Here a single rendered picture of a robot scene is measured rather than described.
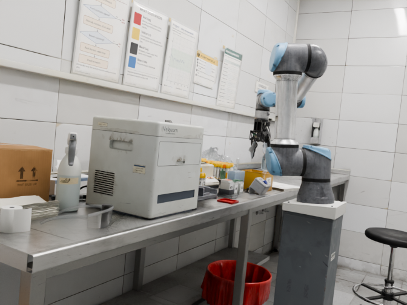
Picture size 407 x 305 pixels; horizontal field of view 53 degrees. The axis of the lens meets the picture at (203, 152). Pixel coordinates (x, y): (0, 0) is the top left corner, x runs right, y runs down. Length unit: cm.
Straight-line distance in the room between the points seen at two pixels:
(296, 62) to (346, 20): 266
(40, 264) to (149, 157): 47
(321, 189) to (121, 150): 82
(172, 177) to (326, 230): 67
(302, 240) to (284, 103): 55
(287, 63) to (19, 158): 103
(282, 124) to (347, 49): 264
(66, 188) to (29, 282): 40
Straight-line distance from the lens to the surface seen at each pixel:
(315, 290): 173
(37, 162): 134
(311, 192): 169
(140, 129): 125
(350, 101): 413
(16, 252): 96
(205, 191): 158
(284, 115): 166
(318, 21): 437
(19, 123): 168
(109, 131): 134
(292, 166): 166
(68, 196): 129
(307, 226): 168
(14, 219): 107
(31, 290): 98
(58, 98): 178
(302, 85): 188
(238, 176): 205
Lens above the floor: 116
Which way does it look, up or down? 3 degrees down
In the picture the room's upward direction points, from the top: 6 degrees clockwise
